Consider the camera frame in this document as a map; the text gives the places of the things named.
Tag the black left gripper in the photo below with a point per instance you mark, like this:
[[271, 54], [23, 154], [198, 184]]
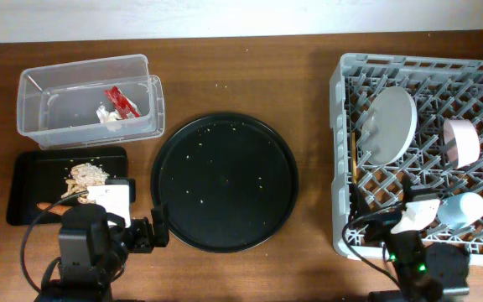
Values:
[[145, 242]]

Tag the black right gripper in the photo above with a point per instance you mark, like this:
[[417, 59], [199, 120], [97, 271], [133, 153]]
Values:
[[381, 226]]

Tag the light blue cup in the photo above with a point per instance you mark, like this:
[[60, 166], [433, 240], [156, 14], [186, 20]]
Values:
[[459, 211]]

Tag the food scraps and rice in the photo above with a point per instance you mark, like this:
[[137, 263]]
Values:
[[82, 176]]

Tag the orange carrot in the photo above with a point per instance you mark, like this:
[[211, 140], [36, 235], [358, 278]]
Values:
[[58, 210]]

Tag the light grey plate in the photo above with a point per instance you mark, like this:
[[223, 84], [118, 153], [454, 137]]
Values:
[[389, 127]]

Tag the pink bowl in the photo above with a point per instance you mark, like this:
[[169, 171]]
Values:
[[461, 142]]

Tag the white tissue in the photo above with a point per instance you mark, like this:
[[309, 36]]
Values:
[[111, 119]]

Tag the red wrapper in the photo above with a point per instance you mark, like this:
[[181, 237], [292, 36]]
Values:
[[125, 108]]

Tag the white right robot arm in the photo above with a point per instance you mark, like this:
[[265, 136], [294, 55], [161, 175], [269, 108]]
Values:
[[437, 272]]

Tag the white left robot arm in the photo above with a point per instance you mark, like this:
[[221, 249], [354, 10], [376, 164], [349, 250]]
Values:
[[94, 247]]

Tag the grey dishwasher rack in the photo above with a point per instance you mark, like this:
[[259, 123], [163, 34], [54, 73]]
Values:
[[442, 89]]

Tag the round black tray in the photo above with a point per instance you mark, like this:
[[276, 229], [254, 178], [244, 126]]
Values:
[[228, 180]]

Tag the black rectangular tray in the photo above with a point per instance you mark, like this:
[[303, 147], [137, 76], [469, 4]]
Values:
[[40, 177]]

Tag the clear plastic bin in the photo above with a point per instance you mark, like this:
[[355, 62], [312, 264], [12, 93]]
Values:
[[58, 105]]

